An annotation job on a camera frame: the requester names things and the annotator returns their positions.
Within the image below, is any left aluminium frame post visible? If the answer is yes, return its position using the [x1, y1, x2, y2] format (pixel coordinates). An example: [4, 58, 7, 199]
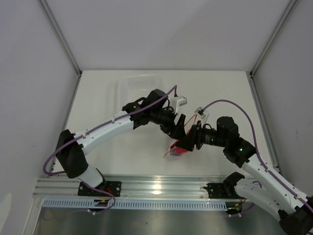
[37, 0, 82, 76]

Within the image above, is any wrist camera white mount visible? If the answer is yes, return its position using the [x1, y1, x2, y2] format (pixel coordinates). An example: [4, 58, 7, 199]
[195, 107, 210, 124]
[170, 95, 187, 114]

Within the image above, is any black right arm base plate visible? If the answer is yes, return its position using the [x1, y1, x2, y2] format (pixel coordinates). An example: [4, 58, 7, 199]
[202, 183, 246, 199]

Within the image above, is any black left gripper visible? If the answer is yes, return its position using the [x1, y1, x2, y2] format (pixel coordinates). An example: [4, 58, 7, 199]
[151, 106, 185, 141]

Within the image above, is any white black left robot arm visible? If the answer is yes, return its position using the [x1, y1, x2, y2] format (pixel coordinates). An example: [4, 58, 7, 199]
[56, 89, 187, 196]

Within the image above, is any right aluminium frame post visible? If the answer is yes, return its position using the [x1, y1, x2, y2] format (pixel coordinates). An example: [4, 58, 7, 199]
[249, 0, 300, 78]

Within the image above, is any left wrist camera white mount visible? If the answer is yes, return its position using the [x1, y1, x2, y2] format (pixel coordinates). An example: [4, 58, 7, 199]
[170, 95, 187, 114]

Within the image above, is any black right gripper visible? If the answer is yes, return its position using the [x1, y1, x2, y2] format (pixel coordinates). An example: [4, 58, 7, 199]
[175, 120, 227, 152]

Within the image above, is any white slotted cable duct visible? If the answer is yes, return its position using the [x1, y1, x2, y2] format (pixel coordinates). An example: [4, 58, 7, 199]
[43, 198, 227, 212]

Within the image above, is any aluminium front rail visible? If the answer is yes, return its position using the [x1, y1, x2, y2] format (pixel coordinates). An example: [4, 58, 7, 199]
[33, 175, 225, 201]

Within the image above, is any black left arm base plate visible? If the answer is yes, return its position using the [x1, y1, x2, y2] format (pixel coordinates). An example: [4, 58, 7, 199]
[77, 181, 122, 197]

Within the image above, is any white perforated plastic basket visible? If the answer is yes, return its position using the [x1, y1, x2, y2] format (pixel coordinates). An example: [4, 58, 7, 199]
[115, 74, 165, 110]

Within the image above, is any aluminium frame post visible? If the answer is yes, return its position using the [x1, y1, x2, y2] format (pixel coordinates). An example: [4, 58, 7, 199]
[37, 0, 82, 76]
[249, 0, 300, 78]

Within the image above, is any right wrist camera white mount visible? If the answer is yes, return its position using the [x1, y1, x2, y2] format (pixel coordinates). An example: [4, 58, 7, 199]
[195, 107, 210, 124]

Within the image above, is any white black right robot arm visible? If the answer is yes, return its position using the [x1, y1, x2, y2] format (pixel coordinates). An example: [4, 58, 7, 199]
[173, 117, 313, 235]

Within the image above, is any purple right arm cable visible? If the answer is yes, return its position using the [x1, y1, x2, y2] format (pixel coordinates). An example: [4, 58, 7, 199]
[200, 99, 313, 217]

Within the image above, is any clear zip bag red zipper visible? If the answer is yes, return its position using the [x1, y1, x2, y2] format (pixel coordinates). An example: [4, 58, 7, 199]
[162, 115, 199, 161]

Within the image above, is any red bell pepper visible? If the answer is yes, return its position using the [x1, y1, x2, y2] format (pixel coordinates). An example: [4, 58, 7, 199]
[170, 146, 188, 157]

